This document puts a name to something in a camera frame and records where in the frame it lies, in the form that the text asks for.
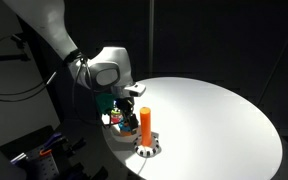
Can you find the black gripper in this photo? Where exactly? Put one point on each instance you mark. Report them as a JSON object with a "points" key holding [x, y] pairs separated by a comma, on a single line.
{"points": [[124, 102]]}

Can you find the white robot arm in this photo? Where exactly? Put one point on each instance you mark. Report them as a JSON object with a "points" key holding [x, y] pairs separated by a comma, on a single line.
{"points": [[50, 20]]}

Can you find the white base with black checks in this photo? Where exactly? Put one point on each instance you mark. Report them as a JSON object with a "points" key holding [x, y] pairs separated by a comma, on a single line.
{"points": [[152, 150]]}

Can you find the purple black clamp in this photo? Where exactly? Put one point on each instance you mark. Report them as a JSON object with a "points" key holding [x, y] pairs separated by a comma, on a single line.
{"points": [[52, 139]]}

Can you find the grey vertical pole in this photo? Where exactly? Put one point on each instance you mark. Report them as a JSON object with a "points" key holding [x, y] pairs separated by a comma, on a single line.
{"points": [[151, 36]]}

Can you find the black perforated board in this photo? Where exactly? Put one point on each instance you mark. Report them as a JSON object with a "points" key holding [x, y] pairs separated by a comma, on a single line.
{"points": [[37, 163]]}

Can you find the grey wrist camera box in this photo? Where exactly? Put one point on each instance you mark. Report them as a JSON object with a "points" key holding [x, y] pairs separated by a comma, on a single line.
{"points": [[134, 89]]}

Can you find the green mount block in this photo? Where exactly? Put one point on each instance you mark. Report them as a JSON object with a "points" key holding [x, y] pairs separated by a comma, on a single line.
{"points": [[104, 102]]}

